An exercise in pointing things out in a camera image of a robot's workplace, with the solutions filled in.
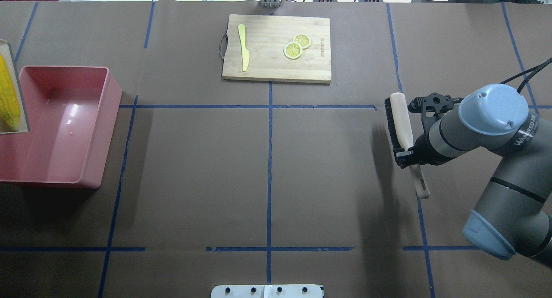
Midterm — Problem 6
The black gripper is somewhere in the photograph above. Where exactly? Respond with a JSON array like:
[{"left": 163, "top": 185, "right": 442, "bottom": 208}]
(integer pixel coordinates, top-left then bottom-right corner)
[{"left": 395, "top": 136, "right": 436, "bottom": 169}]

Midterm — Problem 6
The yellow toy corn cob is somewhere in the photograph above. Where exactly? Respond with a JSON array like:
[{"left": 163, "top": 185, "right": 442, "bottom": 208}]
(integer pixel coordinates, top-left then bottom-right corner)
[{"left": 0, "top": 56, "right": 21, "bottom": 132}]

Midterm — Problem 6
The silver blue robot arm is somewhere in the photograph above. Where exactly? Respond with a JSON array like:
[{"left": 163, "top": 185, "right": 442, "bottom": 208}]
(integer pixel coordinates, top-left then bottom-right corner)
[{"left": 384, "top": 83, "right": 552, "bottom": 268}]

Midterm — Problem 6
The pink plastic bin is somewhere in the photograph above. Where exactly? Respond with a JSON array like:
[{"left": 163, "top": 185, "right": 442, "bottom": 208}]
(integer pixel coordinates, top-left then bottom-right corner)
[{"left": 0, "top": 66, "right": 122, "bottom": 189}]

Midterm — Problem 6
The lemon slice rear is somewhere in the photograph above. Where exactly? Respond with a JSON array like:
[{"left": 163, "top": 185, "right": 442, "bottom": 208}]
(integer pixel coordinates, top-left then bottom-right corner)
[{"left": 292, "top": 33, "right": 312, "bottom": 49}]

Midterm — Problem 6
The bamboo cutting board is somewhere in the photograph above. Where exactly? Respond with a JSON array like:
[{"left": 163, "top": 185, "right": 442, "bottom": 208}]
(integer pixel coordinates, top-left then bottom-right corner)
[{"left": 222, "top": 14, "right": 332, "bottom": 85}]

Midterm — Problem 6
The yellow plastic toy knife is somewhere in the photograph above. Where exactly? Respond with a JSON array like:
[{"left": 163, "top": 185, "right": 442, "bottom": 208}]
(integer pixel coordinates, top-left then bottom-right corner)
[{"left": 237, "top": 24, "right": 250, "bottom": 72}]

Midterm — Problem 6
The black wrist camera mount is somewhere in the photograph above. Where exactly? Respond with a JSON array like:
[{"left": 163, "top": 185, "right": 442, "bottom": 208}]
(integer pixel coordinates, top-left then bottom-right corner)
[{"left": 407, "top": 92, "right": 463, "bottom": 134}]

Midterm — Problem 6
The black camera cable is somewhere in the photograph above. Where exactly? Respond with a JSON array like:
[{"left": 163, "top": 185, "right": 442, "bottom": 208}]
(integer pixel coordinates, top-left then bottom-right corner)
[{"left": 500, "top": 59, "right": 552, "bottom": 94}]

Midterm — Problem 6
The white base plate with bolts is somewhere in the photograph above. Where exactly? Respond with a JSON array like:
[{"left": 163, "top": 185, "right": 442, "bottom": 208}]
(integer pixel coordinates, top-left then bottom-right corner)
[{"left": 210, "top": 284, "right": 325, "bottom": 298}]

